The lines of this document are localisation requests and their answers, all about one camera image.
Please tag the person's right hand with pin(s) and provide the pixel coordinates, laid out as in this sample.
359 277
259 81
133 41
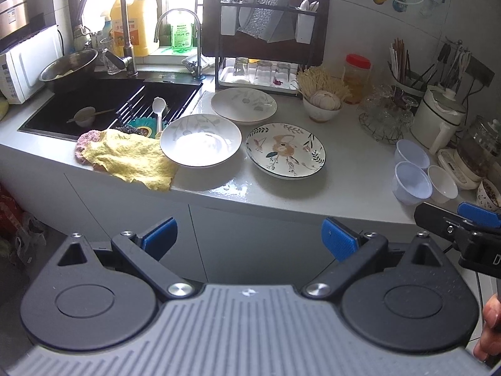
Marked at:
489 344

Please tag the chopstick holder with chopsticks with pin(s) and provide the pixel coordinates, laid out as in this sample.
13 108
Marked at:
402 78

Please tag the upturned glass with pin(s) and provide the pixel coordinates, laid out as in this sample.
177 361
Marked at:
263 75
241 67
282 74

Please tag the upturned glass right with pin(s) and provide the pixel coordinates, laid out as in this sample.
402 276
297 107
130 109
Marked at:
282 74

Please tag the white leaf-pattern plate front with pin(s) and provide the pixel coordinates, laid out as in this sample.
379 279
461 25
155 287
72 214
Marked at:
200 140

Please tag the white electric pot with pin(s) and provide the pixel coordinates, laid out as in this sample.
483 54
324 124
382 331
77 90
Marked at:
437 118

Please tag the upturned glass left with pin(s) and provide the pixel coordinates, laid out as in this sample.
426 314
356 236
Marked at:
241 67

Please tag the red-lid plastic jar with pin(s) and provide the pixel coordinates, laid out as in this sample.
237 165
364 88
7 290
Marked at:
356 74

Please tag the bowl of garlic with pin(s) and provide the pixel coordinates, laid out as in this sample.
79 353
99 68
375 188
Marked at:
323 106

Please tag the steel rice cooker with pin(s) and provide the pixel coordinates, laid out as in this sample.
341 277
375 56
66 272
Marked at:
13 16

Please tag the dark wooden cutting board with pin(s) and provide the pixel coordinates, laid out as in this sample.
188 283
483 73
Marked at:
240 44

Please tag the yellow oil jug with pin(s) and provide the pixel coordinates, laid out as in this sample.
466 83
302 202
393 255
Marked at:
136 25

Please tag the roll-up sink drying rack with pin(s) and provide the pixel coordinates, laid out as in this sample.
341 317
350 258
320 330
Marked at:
149 110

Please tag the hanging kitchen utensils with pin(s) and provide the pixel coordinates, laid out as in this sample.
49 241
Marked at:
451 65

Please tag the black sink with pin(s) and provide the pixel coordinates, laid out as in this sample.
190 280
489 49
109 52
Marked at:
102 94

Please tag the sunflower silicone mat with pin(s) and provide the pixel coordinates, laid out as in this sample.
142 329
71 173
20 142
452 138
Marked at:
147 126

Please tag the green detergent bottle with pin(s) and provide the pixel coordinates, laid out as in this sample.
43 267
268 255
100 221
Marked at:
181 32

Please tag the tall chrome faucet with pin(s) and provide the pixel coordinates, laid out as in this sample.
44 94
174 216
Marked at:
127 62

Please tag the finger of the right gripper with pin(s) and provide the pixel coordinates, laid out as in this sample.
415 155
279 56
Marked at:
440 222
478 215

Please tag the yellow dish cloth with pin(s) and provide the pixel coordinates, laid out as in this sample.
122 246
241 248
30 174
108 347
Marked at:
129 157

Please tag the white leaf-pattern plate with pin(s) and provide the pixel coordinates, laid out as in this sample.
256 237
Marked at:
244 105
200 140

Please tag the glass health kettle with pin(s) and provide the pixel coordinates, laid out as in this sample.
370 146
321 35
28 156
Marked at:
474 154

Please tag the upturned glass middle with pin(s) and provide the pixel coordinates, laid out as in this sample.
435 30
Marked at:
263 75

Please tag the dried noodles bundle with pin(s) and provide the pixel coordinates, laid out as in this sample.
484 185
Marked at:
316 78

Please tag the white microwave oven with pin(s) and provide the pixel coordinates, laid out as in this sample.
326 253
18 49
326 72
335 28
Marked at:
22 64

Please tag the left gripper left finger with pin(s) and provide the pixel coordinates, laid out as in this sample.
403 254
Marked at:
143 252

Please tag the small ladle in sink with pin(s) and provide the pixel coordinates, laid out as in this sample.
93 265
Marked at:
86 116

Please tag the black dish rack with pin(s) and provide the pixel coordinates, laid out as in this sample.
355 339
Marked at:
268 20

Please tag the stainless steel bowl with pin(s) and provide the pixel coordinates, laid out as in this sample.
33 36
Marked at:
70 72

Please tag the small white bowl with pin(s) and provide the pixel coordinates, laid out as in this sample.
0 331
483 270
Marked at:
444 187

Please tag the wire rack with glassware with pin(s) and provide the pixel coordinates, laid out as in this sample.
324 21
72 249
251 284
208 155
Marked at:
386 114

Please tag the speckled small bowl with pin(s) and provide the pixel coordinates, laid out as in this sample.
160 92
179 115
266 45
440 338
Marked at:
487 196

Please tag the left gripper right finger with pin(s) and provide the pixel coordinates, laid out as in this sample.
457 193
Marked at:
356 255

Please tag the white pink spoon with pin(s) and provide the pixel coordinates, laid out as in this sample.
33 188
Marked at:
159 105

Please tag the floral colourful plate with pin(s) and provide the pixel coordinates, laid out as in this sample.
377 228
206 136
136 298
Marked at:
285 151

